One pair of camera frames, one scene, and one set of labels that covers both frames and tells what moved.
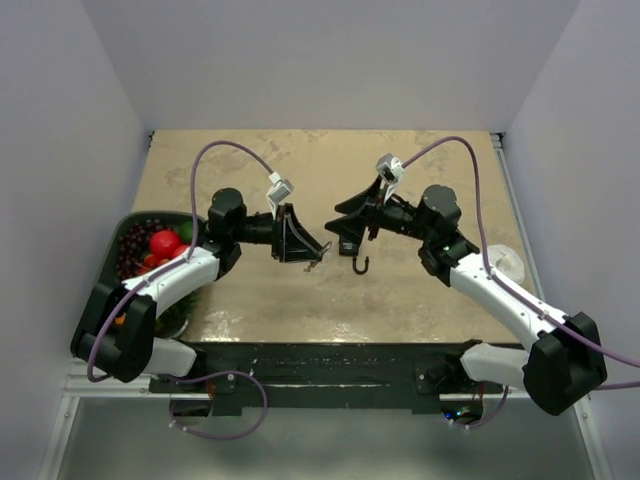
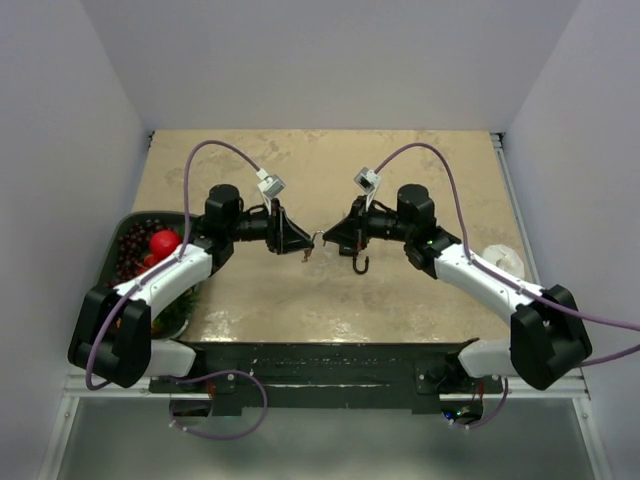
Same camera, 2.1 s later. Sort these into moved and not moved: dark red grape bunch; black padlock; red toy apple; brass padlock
Moved: brass padlock
Not moved: black padlock; red toy apple; dark red grape bunch
